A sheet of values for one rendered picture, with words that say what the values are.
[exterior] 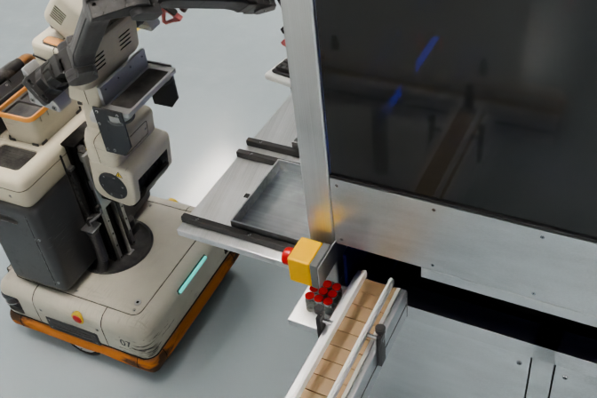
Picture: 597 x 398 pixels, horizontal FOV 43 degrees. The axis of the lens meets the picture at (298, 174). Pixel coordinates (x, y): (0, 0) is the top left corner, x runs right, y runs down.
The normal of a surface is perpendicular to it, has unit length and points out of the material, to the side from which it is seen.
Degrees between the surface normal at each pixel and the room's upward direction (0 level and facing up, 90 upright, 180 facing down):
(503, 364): 90
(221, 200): 0
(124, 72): 90
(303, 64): 90
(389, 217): 90
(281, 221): 0
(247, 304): 0
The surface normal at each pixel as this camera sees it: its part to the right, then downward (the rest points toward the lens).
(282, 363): -0.10, -0.76
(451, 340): -0.44, 0.61
